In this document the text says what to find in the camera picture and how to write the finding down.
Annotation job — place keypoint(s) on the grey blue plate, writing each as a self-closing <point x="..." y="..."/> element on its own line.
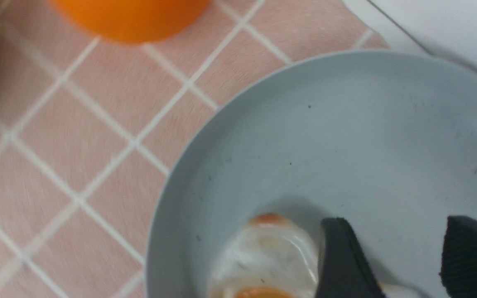
<point x="386" y="140"/>

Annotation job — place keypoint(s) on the fried egg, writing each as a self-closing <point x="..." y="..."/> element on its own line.
<point x="272" y="257"/>

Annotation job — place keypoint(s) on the orange fruit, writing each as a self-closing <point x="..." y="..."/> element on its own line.
<point x="133" y="21"/>

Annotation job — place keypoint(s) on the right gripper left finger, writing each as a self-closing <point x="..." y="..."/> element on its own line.
<point x="343" y="270"/>

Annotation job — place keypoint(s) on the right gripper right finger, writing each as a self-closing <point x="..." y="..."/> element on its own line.
<point x="459" y="257"/>

